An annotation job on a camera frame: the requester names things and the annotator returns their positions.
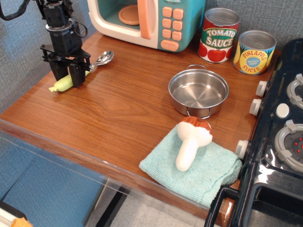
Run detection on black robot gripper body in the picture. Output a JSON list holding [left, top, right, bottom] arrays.
[[40, 22, 91, 71]]

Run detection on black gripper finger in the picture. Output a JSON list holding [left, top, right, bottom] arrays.
[[49, 61, 69, 81], [69, 64, 86, 87]]

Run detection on green handled metal spoon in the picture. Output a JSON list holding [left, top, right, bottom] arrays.
[[48, 51, 114, 92]]

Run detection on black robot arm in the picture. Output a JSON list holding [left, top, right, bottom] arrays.
[[37, 0, 90, 87]]

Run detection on round metal pot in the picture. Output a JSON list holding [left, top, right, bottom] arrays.
[[168, 64, 229, 119]]

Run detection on orange plate in microwave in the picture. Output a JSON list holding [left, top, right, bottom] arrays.
[[118, 5, 139, 26]]

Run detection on teal toy microwave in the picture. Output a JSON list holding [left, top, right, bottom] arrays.
[[88, 0, 205, 52]]

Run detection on plush white mushroom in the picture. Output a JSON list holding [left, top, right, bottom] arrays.
[[176, 116, 213, 172]]

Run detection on tomato sauce can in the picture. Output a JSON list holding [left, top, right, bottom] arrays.
[[198, 8, 240, 63]]

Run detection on light teal cloth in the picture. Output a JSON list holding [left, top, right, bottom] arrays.
[[139, 127, 242, 208]]

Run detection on pineapple slices can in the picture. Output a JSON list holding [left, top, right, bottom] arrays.
[[233, 30, 277, 75]]

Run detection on black toy stove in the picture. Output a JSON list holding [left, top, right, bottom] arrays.
[[205, 38, 303, 227]]

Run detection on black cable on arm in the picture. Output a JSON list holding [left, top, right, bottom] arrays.
[[0, 0, 89, 39]]

